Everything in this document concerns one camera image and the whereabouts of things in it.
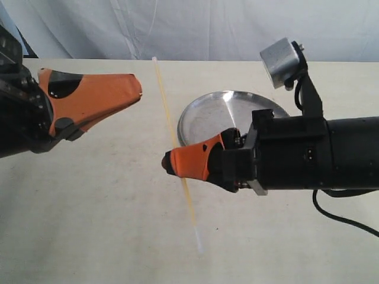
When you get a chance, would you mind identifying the round silver metal plate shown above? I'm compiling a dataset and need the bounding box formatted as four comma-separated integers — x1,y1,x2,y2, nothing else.
177,91,289,146

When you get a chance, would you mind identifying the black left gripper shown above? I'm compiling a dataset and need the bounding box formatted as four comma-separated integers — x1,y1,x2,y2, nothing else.
1,27,142,158

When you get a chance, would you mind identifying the white backdrop cloth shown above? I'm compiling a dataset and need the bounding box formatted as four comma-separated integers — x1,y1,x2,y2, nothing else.
1,1,378,62

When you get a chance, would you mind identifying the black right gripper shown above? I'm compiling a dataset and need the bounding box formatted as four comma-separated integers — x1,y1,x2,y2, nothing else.
161,109,327,193

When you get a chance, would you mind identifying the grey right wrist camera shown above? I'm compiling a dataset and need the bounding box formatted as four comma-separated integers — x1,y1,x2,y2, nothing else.
260,37,308,91

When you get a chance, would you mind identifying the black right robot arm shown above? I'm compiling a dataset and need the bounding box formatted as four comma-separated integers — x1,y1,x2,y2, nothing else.
162,109,378,197

